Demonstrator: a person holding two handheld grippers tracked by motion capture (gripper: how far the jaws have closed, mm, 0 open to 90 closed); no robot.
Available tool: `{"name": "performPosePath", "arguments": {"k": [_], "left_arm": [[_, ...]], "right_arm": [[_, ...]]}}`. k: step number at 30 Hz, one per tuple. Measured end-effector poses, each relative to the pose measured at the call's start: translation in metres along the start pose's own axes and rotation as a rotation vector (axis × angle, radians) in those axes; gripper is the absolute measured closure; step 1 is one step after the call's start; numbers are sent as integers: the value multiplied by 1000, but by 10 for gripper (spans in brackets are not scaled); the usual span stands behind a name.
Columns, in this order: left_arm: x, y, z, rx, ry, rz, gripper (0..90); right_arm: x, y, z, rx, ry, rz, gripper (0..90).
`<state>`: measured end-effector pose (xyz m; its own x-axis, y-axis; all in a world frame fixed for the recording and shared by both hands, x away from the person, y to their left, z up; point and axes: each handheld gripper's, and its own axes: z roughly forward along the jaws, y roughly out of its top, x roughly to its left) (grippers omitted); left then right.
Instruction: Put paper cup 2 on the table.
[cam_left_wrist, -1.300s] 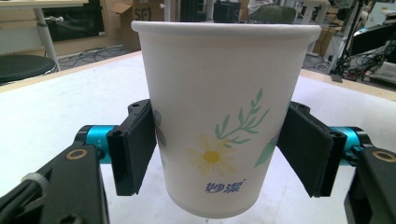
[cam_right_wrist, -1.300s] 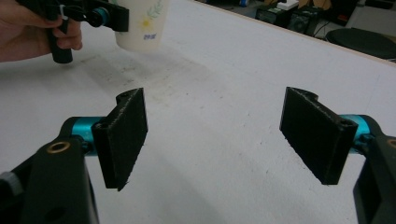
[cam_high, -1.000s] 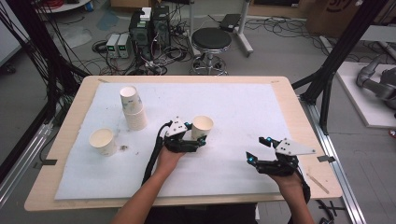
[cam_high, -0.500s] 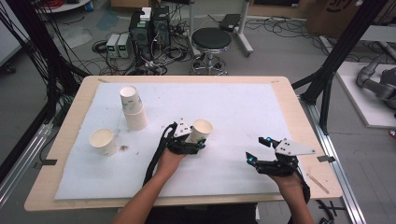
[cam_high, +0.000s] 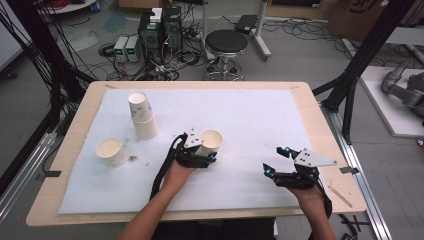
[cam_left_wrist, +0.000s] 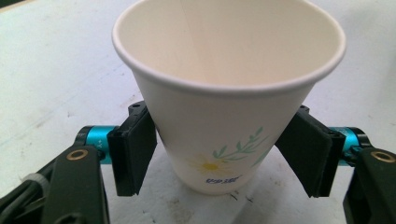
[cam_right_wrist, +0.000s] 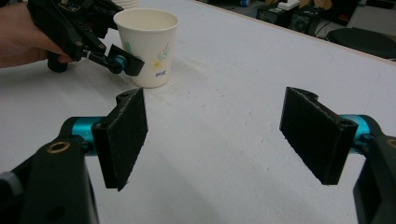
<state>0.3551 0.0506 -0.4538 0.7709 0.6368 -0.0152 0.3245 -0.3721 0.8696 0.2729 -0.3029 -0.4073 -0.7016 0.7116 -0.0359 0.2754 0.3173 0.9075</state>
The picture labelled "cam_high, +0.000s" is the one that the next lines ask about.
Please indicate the white floor board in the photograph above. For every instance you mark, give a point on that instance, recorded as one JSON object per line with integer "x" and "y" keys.
{"x": 383, "y": 110}

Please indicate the small white box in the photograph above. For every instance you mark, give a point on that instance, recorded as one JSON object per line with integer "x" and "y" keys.
{"x": 156, "y": 15}

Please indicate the blue roll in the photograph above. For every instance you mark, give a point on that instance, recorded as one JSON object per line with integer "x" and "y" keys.
{"x": 95, "y": 6}

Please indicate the aluminium rail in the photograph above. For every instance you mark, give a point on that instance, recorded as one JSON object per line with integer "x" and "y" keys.
{"x": 363, "y": 186}
{"x": 23, "y": 176}

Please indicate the cardboard box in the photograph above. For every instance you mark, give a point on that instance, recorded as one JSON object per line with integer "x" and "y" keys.
{"x": 353, "y": 20}

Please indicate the person's right hand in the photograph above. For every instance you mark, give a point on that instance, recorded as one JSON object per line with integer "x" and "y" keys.
{"x": 310, "y": 198}

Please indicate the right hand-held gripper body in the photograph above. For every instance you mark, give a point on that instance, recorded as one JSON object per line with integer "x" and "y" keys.
{"x": 296, "y": 178}

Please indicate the black computer tower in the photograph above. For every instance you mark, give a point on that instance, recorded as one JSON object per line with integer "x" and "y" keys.
{"x": 172, "y": 28}
{"x": 150, "y": 36}

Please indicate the printed white paper cup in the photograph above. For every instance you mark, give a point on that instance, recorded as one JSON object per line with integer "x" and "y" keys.
{"x": 211, "y": 140}
{"x": 109, "y": 149}

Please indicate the black metal frame post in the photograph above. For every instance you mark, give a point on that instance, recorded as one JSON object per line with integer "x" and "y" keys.
{"x": 363, "y": 56}
{"x": 43, "y": 56}

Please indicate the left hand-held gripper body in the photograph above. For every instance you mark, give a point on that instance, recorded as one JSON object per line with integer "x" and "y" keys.
{"x": 191, "y": 158}

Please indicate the black round stool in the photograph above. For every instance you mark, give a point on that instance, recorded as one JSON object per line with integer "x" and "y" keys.
{"x": 226, "y": 41}

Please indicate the white metal stand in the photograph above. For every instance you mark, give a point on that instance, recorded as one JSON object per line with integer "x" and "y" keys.
{"x": 261, "y": 36}

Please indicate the flat black device box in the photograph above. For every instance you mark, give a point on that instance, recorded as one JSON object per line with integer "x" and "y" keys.
{"x": 246, "y": 24}

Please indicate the black tape piece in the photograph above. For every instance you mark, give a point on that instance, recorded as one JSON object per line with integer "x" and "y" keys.
{"x": 50, "y": 174}
{"x": 349, "y": 170}

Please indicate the white table mat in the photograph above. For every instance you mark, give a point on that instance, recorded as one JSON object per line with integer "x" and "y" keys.
{"x": 250, "y": 116}

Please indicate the person's left hand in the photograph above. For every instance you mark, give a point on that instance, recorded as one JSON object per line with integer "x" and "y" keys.
{"x": 176, "y": 176}

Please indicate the person's dark clothing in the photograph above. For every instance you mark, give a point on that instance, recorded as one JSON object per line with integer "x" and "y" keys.
{"x": 216, "y": 231}

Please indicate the stack of white paper cups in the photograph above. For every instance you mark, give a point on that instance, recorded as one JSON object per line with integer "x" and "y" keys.
{"x": 144, "y": 125}

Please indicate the grey power supply unit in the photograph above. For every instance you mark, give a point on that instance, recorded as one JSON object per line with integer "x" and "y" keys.
{"x": 120, "y": 49}
{"x": 133, "y": 49}

